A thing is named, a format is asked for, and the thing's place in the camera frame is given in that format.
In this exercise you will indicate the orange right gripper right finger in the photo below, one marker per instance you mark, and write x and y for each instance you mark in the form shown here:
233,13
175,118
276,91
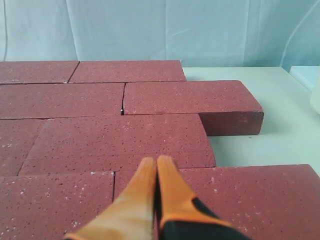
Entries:
183,215

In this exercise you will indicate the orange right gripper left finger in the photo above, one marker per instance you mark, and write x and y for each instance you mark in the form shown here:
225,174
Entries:
131,215

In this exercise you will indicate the red brick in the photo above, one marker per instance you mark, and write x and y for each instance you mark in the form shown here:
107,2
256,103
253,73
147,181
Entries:
45,207
65,100
275,202
16,140
225,107

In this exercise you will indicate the red brick centre base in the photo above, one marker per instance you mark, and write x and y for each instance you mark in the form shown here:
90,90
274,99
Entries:
117,143

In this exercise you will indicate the red brick base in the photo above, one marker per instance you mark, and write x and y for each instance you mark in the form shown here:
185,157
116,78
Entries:
36,72
117,143
128,71

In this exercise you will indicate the red brick far right base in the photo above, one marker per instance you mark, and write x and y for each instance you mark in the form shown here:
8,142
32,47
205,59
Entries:
128,71

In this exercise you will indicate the red brick far left base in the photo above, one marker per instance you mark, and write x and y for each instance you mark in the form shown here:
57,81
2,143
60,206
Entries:
36,72

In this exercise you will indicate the white backdrop cloth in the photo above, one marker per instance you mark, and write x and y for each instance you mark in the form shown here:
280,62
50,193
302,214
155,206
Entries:
198,33

